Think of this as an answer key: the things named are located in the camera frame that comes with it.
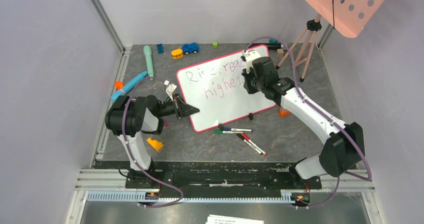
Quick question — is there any red whiteboard marker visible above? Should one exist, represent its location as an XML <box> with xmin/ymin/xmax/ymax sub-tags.
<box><xmin>241</xmin><ymin>133</ymin><xmax>268</xmax><ymax>156</ymax></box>

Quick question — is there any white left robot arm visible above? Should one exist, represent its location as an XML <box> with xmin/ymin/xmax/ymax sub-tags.
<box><xmin>105</xmin><ymin>93</ymin><xmax>200</xmax><ymax>188</ymax></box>

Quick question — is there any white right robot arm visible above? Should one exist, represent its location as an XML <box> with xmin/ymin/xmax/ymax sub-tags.
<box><xmin>241</xmin><ymin>55</ymin><xmax>365</xmax><ymax>188</ymax></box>

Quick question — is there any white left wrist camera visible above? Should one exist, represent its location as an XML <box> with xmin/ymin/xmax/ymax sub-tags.
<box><xmin>163</xmin><ymin>80</ymin><xmax>177</xmax><ymax>100</ymax></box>

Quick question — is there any black whiteboard marker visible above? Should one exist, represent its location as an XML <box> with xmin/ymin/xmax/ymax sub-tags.
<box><xmin>236</xmin><ymin>133</ymin><xmax>263</xmax><ymax>155</ymax></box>

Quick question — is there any pink framed whiteboard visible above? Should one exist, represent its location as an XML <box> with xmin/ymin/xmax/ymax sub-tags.
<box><xmin>176</xmin><ymin>51</ymin><xmax>275</xmax><ymax>133</ymax></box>

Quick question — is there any dark blue block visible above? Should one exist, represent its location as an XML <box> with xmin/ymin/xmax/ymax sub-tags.
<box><xmin>156</xmin><ymin>43</ymin><xmax>165</xmax><ymax>54</ymax></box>

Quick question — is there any blue toy marker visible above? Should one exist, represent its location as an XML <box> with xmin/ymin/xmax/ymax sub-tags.
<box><xmin>110</xmin><ymin>71</ymin><xmax>148</xmax><ymax>102</ymax></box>

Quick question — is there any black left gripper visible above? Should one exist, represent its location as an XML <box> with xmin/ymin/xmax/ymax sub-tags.
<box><xmin>156</xmin><ymin>93</ymin><xmax>200</xmax><ymax>119</ymax></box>

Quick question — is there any purple marker cap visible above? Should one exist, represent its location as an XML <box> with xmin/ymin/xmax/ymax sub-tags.
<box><xmin>162</xmin><ymin>118</ymin><xmax>169</xmax><ymax>127</ymax></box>

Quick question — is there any pink perforated music stand tray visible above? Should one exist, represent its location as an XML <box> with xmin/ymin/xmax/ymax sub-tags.
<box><xmin>305</xmin><ymin>0</ymin><xmax>385</xmax><ymax>38</ymax></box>

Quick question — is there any blue toy car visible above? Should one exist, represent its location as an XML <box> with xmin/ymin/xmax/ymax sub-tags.
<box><xmin>182</xmin><ymin>42</ymin><xmax>200</xmax><ymax>55</ymax></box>

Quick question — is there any green cube block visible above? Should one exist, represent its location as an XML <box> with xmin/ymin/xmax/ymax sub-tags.
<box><xmin>212</xmin><ymin>41</ymin><xmax>219</xmax><ymax>49</ymax></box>

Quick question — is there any white printed paper sheet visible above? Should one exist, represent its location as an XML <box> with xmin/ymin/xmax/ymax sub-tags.
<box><xmin>205</xmin><ymin>214</ymin><xmax>265</xmax><ymax>224</ymax></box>

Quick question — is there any blue whiteboard marker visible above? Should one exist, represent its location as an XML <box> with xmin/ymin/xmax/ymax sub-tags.
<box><xmin>219</xmin><ymin>127</ymin><xmax>253</xmax><ymax>132</ymax></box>

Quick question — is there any white comb cable duct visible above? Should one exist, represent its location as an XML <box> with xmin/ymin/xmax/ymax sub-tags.
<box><xmin>86</xmin><ymin>190</ymin><xmax>295</xmax><ymax>204</ymax></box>

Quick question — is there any black cylinder flashlight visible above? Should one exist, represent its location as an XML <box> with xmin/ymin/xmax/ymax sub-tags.
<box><xmin>251</xmin><ymin>42</ymin><xmax>286</xmax><ymax>50</ymax></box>

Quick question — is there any yellow oval toy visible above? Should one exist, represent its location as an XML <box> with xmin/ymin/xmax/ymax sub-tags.
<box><xmin>171</xmin><ymin>48</ymin><xmax>184</xmax><ymax>60</ymax></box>

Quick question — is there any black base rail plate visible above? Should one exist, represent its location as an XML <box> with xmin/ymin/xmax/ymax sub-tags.
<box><xmin>94</xmin><ymin>161</ymin><xmax>322</xmax><ymax>199</ymax></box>

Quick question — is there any orange wedge block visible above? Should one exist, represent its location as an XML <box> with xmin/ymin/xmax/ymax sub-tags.
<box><xmin>147</xmin><ymin>137</ymin><xmax>164</xmax><ymax>152</ymax></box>

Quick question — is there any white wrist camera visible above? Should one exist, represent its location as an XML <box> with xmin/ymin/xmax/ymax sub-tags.
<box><xmin>163</xmin><ymin>80</ymin><xmax>177</xmax><ymax>100</ymax></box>
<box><xmin>240</xmin><ymin>49</ymin><xmax>261</xmax><ymax>74</ymax></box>

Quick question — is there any pink tripod stand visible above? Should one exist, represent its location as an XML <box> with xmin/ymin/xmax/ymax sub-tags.
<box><xmin>275</xmin><ymin>13</ymin><xmax>322</xmax><ymax>83</ymax></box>

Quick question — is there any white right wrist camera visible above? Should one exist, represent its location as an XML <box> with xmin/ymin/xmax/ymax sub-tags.
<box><xmin>240</xmin><ymin>49</ymin><xmax>261</xmax><ymax>74</ymax></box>

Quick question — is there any wooden cube block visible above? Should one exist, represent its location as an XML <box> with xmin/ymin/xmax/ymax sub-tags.
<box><xmin>276</xmin><ymin>48</ymin><xmax>285</xmax><ymax>57</ymax></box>

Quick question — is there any green whiteboard marker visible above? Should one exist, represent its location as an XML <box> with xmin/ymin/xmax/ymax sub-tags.
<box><xmin>214</xmin><ymin>130</ymin><xmax>244</xmax><ymax>134</ymax></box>

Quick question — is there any orange small toy piece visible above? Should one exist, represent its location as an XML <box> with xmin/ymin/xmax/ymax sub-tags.
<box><xmin>114</xmin><ymin>81</ymin><xmax>125</xmax><ymax>90</ymax></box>

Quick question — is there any teal green toy microphone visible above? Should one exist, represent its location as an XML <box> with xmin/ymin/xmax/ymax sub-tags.
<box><xmin>143</xmin><ymin>45</ymin><xmax>155</xmax><ymax>81</ymax></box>

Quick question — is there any orange semicircle toy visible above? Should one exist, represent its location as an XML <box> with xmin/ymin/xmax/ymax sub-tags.
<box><xmin>278</xmin><ymin>107</ymin><xmax>290</xmax><ymax>117</ymax></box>

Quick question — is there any teal block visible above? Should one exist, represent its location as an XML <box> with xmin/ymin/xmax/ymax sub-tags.
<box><xmin>268</xmin><ymin>38</ymin><xmax>278</xmax><ymax>44</ymax></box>

